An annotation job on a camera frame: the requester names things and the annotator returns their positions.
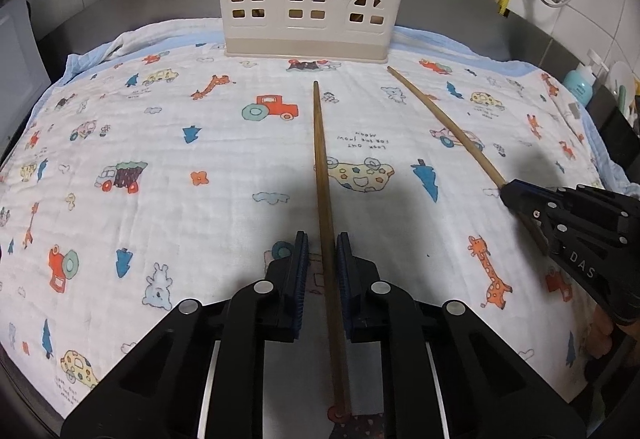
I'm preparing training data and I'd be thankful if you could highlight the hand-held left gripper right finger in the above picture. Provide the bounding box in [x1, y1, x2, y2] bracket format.
[336, 232, 586, 439]

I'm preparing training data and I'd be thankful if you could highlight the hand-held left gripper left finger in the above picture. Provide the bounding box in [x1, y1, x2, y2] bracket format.
[60, 231, 308, 439]

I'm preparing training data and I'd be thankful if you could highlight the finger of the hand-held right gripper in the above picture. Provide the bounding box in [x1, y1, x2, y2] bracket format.
[515, 208, 629, 254]
[501, 179, 630, 221]

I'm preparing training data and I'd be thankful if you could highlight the brown wooden chopstick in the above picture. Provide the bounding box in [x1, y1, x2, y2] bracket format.
[311, 80, 351, 424]
[387, 65, 508, 190]

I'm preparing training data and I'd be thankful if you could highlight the person's right hand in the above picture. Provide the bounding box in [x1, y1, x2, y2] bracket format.
[590, 304, 640, 370]

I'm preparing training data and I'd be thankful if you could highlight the black storage rack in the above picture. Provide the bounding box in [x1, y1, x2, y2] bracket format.
[587, 89, 640, 170]

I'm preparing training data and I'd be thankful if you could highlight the teal pump soap bottle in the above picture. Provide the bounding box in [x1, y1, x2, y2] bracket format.
[562, 50, 609, 108]

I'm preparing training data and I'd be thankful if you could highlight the white round plate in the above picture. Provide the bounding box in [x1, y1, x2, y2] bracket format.
[607, 61, 634, 104]

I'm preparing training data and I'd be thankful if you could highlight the white cartoon printed blanket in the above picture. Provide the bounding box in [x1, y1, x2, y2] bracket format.
[0, 16, 628, 439]

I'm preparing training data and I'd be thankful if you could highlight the grey plastic container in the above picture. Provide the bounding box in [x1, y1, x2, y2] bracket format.
[0, 0, 51, 160]

